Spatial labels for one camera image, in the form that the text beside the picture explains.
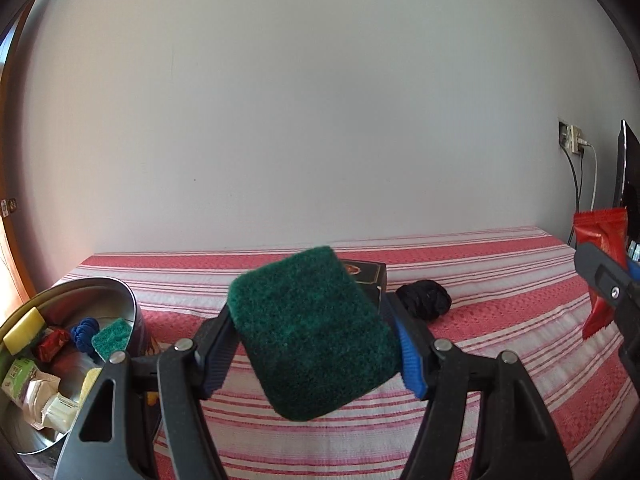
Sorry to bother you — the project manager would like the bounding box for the wall socket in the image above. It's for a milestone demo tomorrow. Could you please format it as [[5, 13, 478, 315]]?
[[557, 119, 589, 157]]

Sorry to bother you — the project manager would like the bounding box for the black cloth bundle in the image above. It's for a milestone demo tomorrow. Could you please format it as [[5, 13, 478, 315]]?
[[396, 280, 453, 323]]

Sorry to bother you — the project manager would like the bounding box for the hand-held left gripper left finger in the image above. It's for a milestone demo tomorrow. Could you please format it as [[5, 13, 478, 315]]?
[[52, 305, 241, 480]]

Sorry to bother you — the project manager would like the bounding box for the small black box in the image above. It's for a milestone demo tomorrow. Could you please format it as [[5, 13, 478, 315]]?
[[337, 256, 388, 307]]

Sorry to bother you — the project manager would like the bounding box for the blue knotted rope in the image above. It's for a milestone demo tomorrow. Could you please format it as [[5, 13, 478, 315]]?
[[70, 317, 101, 357]]

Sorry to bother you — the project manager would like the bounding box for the beige snack packet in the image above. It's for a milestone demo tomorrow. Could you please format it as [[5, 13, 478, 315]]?
[[22, 377, 61, 431]]

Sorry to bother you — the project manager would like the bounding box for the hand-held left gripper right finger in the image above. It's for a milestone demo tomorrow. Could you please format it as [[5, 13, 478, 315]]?
[[382, 294, 573, 480]]

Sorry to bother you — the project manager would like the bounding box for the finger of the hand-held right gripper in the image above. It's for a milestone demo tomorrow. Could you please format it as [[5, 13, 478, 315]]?
[[625, 240, 640, 281], [574, 242, 640, 311]]

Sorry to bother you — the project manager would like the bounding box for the round metal tin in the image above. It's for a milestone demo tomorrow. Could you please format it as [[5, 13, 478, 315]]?
[[0, 276, 165, 456]]

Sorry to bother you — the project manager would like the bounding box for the black monitor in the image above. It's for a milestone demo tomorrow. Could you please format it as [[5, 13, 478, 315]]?
[[612, 120, 640, 241]]

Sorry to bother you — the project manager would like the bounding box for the green white snack packet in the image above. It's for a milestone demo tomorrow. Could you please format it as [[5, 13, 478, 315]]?
[[0, 357, 43, 404]]

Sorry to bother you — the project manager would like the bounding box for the red snack packet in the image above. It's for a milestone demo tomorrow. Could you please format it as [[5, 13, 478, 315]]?
[[572, 207, 630, 339], [35, 326, 72, 362]]

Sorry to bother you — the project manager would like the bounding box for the red striped cloth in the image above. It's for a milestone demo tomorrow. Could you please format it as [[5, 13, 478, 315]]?
[[30, 227, 640, 480]]

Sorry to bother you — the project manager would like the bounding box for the wooden frame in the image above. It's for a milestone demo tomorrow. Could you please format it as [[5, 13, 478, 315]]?
[[0, 5, 33, 311]]

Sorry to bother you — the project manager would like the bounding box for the yellow green sponge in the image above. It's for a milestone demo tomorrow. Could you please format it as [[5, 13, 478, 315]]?
[[91, 317, 132, 365], [79, 367, 104, 406], [2, 306, 48, 356], [226, 246, 402, 422]]

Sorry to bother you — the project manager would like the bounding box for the white cable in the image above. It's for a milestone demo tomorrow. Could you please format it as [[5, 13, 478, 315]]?
[[585, 142, 599, 211]]

